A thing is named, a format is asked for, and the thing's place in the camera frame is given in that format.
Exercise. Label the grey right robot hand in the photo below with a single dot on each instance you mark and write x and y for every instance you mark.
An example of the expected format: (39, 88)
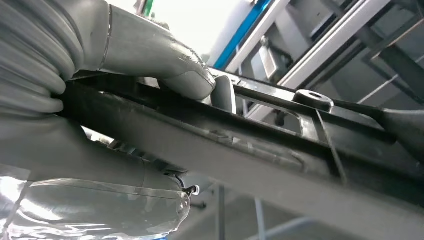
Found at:
(139, 49)

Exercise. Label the silver frame beam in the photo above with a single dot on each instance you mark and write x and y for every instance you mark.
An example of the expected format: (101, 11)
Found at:
(331, 43)

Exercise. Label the blue beam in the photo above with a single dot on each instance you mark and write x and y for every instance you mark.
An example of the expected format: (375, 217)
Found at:
(242, 33)

